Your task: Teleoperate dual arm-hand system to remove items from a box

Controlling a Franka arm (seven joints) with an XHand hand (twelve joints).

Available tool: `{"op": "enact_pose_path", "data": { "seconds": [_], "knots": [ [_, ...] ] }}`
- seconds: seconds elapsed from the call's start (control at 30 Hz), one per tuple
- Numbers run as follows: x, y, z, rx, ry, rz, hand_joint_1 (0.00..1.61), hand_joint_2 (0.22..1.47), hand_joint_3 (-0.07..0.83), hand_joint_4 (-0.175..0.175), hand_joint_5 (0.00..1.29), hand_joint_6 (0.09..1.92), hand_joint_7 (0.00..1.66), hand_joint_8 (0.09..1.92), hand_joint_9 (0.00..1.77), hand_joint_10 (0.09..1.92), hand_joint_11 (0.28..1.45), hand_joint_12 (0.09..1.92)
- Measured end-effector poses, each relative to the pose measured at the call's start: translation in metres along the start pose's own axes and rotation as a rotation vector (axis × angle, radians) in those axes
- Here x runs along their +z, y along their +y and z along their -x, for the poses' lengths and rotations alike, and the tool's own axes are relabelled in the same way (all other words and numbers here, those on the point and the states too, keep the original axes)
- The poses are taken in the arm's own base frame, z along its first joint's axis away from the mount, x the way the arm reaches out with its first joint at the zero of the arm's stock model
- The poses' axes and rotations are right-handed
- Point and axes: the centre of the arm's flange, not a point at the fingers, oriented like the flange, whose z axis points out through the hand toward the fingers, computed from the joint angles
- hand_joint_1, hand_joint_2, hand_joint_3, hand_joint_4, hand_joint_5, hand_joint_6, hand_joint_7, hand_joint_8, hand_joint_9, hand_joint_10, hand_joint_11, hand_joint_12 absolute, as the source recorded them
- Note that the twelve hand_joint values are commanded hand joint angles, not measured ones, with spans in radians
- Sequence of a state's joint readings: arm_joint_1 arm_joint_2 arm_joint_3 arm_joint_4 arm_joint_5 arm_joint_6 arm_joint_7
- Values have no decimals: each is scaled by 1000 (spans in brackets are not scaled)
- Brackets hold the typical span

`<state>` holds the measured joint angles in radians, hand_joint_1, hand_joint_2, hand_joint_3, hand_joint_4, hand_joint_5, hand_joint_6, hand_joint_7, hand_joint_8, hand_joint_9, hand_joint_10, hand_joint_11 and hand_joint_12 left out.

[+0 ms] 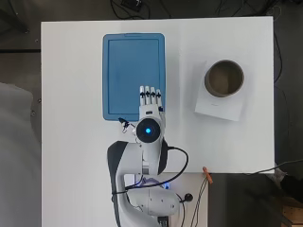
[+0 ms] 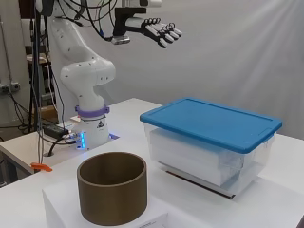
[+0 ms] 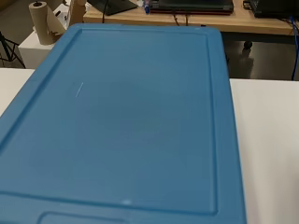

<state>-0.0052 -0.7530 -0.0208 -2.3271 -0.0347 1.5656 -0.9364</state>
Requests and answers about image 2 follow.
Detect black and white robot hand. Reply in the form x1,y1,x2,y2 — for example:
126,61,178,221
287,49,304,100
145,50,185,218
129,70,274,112
124,17,183,49

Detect white hanging sheet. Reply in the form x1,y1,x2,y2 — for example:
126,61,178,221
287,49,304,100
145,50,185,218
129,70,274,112
47,0,304,141

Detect blue plastic lid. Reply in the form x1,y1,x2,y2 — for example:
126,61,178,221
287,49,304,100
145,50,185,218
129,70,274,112
140,97,283,155

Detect black stand pole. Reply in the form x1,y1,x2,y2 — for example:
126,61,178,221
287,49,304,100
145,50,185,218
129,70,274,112
29,0,46,164

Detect black power adapter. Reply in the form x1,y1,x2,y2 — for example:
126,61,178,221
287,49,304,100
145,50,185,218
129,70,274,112
42,123,70,140

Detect clear plastic box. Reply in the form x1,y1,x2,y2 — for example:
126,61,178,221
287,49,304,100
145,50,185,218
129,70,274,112
142,122,276,196

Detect brown round tub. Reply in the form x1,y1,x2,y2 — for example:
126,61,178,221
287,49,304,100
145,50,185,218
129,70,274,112
76,151,148,227

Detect white flat stand box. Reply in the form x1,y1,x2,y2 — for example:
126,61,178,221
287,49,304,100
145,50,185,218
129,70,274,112
160,162,264,200
42,181,170,228

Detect orange clamp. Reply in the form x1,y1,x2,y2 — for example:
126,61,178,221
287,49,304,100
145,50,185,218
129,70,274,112
30,161,53,174

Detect beige side table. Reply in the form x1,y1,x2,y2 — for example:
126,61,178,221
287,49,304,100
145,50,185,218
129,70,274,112
0,131,80,175

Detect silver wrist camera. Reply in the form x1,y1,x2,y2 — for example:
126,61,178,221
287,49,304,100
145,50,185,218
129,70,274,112
110,35,131,46

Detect black wrist bracket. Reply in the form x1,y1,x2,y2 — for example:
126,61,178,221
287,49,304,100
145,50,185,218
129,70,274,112
113,7,147,36

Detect black cable bundle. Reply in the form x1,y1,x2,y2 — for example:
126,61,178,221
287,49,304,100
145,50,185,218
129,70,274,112
56,0,119,42

